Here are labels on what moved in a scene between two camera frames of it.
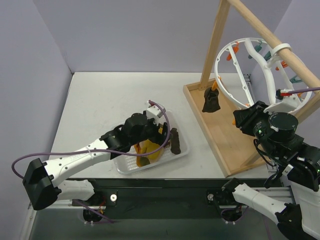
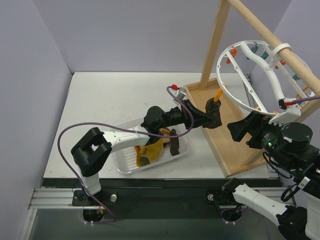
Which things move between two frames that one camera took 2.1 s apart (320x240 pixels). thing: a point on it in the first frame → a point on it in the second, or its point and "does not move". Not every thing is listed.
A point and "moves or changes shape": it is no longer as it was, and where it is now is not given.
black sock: [175, 145] does not move
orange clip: [214, 86] → [219, 94]
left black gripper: [161, 133] → [187, 115]
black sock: [211, 104] → [212, 109]
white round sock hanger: [248, 73] moves or changes shape
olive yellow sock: [147, 146] does not move
